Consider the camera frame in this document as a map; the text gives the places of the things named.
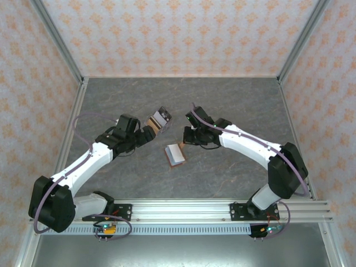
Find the gold card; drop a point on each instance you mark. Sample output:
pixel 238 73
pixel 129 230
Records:
pixel 153 124

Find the brown leather card holder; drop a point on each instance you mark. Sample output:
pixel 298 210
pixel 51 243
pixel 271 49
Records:
pixel 175 155

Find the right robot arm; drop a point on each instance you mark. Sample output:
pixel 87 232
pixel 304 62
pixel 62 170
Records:
pixel 250 144

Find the white lettered card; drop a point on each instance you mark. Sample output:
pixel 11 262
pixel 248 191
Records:
pixel 159 118

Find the clear acrylic card stand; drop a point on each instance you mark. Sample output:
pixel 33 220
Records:
pixel 167 127

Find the black printed card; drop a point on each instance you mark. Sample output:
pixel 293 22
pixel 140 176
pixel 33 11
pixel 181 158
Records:
pixel 164 113

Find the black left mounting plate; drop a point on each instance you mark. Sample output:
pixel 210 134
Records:
pixel 123 211

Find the black mounting plate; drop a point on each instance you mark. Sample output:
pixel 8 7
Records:
pixel 237 211
pixel 123 211

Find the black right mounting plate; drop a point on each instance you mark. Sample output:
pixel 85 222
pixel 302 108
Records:
pixel 237 211

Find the left controller board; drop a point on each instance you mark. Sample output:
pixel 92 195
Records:
pixel 105 229

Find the controller board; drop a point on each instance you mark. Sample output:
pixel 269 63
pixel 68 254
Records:
pixel 267 230
pixel 105 229

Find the right controller board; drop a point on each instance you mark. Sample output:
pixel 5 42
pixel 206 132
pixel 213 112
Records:
pixel 267 230

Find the grey metal panel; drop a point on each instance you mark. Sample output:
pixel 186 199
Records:
pixel 180 253

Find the aluminium side rail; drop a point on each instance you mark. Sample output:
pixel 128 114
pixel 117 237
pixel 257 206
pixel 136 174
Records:
pixel 77 105
pixel 289 111

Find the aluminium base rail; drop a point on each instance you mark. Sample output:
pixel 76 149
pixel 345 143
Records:
pixel 180 212

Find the aluminium frame post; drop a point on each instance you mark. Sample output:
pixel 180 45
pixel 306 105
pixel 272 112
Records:
pixel 301 41
pixel 59 41

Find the aluminium frame leg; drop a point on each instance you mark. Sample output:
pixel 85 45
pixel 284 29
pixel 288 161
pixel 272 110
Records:
pixel 331 247
pixel 26 247

